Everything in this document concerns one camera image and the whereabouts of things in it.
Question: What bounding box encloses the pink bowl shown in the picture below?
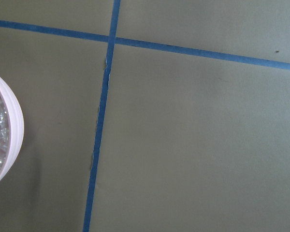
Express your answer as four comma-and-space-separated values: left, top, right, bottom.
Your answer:
0, 77, 24, 181

